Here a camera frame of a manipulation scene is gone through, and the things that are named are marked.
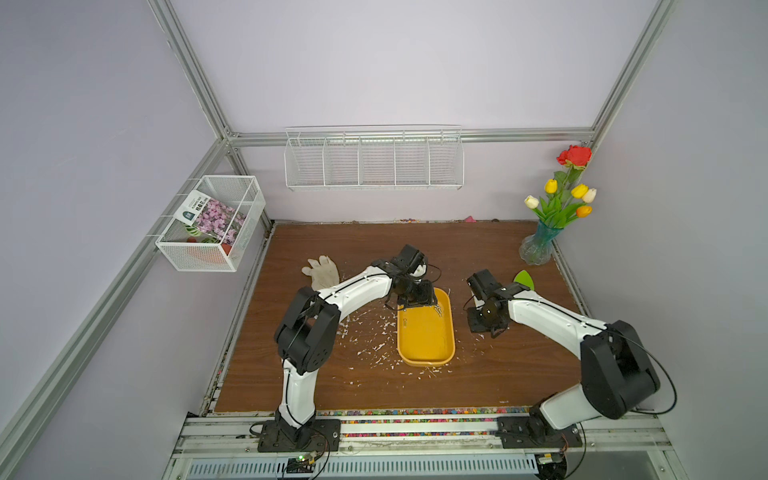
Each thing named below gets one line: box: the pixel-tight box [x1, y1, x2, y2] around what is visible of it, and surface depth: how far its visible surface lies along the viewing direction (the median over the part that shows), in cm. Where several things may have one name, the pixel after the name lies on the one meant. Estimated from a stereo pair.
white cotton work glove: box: [301, 255, 340, 291], surface depth 108 cm
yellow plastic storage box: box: [397, 287, 456, 367], surface depth 93 cm
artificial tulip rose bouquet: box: [524, 145, 597, 230], surface depth 91 cm
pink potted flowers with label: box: [173, 190, 247, 255], surface depth 75 cm
